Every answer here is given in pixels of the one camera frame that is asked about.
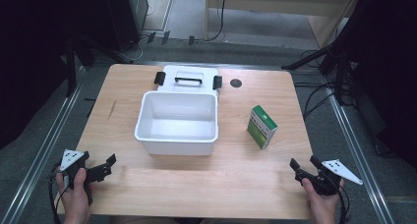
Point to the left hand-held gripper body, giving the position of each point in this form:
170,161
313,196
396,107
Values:
72,157

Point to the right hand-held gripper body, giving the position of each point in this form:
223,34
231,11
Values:
337,170

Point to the person's left hand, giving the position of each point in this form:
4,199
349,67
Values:
77,199

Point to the person's right hand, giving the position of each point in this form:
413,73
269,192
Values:
324,206

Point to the green and white medicine box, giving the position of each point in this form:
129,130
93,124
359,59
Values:
260,129

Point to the black metal stand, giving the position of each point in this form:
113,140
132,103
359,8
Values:
70,70

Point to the white plastic storage box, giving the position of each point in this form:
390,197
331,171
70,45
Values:
178,119

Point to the black tripod stand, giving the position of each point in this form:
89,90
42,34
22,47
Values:
339,73

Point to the dark curtain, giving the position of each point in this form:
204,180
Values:
390,70
32,53

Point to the black round table grommet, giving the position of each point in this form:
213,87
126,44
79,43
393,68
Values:
236,83

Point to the black cabinet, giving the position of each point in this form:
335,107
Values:
126,17

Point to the metal floor rail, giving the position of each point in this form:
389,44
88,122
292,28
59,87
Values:
42,152
357,145

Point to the light wooden frame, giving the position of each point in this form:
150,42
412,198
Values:
278,3

